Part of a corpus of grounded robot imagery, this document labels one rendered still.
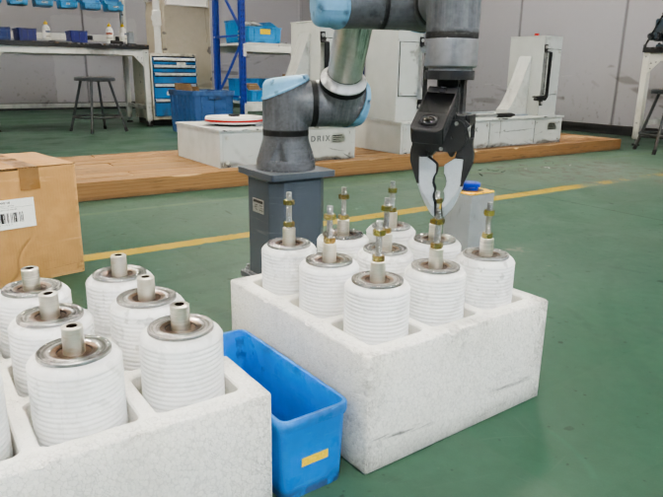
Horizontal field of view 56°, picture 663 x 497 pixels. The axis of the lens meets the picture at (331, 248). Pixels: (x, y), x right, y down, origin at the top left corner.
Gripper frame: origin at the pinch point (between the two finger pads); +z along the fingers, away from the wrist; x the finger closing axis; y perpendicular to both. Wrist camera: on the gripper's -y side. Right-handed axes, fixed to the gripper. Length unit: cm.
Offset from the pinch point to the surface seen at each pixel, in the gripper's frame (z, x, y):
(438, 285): 10.8, -1.5, -3.8
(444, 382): 24.4, -4.0, -7.4
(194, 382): 14.2, 18.7, -38.0
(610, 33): -59, -39, 581
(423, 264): 9.3, 1.8, 0.7
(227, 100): 5, 267, 397
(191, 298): 35, 65, 31
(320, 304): 15.0, 15.9, -7.7
